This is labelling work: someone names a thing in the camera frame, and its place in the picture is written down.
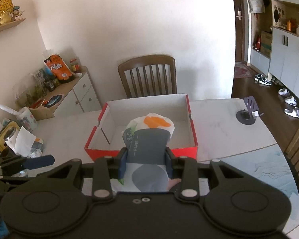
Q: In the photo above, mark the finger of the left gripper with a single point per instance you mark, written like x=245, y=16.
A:
x=13, y=165

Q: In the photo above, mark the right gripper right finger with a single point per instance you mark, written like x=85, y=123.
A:
x=186, y=169

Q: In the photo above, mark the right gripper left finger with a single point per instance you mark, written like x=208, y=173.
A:
x=105, y=169

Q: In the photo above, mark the white grey paper bag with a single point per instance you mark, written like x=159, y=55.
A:
x=146, y=139

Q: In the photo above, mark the white tissue paper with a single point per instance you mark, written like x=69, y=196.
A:
x=20, y=141

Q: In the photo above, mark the red cardboard shoe box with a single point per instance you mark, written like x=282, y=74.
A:
x=120, y=119

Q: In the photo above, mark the white drawer sideboard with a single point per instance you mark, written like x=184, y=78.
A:
x=75, y=97

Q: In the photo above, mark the far wooden chair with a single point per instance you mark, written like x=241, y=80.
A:
x=150, y=75

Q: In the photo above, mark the orange snack bag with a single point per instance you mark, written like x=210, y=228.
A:
x=58, y=67

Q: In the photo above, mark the yellow flower ornament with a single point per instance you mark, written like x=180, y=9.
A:
x=9, y=12

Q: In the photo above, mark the hanging grey tote bag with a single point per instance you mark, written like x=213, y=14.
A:
x=256, y=6

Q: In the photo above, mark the wooden wall shelf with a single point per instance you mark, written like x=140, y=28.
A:
x=11, y=24

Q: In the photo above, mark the white wall cabinet unit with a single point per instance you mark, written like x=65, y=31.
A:
x=275, y=43

